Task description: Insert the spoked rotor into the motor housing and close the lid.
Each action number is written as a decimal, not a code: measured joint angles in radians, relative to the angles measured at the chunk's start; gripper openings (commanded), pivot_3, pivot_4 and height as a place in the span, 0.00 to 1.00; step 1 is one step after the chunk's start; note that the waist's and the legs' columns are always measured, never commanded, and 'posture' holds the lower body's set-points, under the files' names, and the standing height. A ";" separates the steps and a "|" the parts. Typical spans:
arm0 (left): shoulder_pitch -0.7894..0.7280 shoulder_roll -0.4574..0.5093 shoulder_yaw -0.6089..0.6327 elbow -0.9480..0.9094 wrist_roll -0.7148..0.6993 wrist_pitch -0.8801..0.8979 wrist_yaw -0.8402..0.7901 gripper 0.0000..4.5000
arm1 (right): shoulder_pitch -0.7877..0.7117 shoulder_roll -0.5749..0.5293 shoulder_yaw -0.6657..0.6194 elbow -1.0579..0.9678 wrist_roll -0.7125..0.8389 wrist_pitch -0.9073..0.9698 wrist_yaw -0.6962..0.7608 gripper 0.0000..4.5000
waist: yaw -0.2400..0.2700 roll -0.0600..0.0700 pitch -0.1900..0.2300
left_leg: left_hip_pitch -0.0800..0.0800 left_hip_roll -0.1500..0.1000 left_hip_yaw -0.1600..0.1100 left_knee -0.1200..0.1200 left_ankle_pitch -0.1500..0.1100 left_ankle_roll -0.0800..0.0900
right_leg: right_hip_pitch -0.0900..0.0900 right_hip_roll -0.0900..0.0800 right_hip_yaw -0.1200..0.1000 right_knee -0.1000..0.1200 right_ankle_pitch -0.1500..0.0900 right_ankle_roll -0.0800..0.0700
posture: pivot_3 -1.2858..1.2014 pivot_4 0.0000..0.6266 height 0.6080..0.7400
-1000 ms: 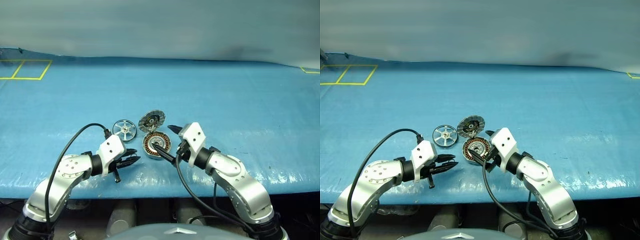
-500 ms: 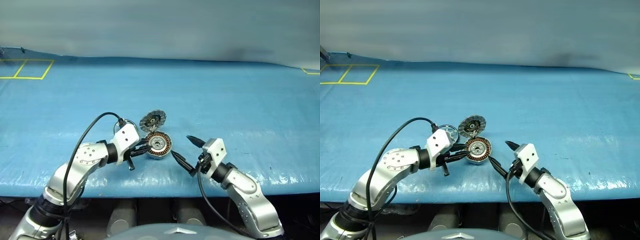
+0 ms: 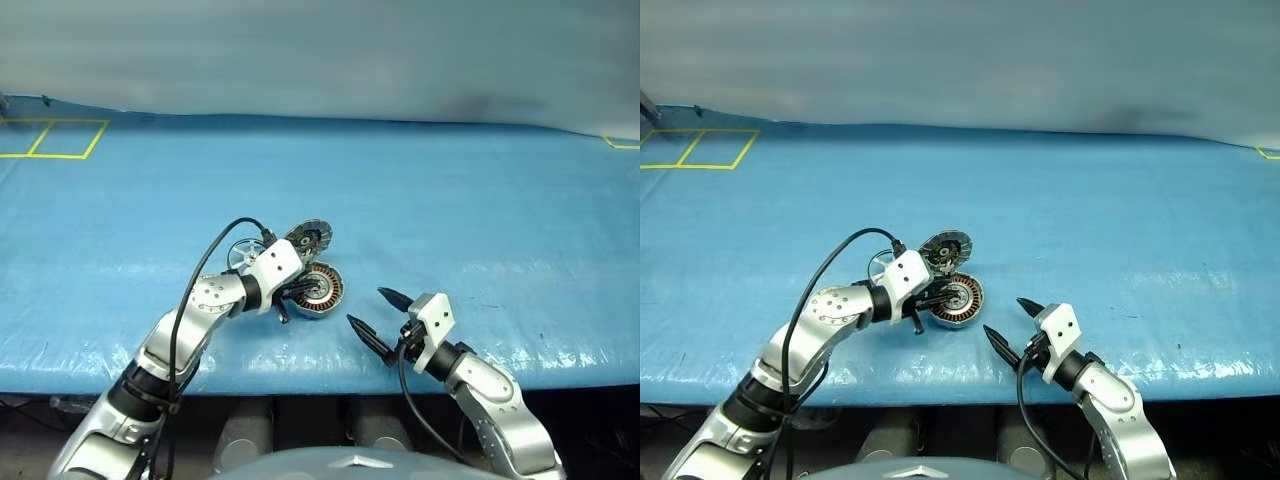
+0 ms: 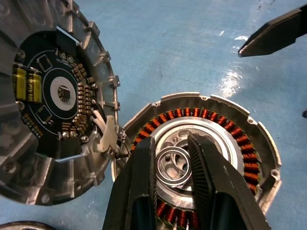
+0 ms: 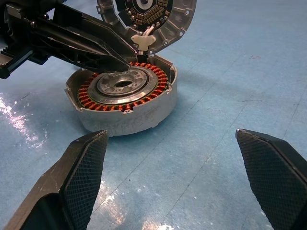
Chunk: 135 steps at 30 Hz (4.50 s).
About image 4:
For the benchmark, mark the silver motor housing with copper coils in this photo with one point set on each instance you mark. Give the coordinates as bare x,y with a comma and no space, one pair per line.
249,153

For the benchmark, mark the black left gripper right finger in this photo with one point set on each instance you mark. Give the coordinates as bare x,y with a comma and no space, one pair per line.
216,191

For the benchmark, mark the silver motor lid with circuit board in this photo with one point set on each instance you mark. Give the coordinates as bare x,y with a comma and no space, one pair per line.
36,163

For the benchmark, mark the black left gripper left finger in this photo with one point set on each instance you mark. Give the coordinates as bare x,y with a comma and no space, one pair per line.
134,182

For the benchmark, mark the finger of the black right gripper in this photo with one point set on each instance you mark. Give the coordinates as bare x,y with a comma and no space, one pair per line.
275,33
305,114

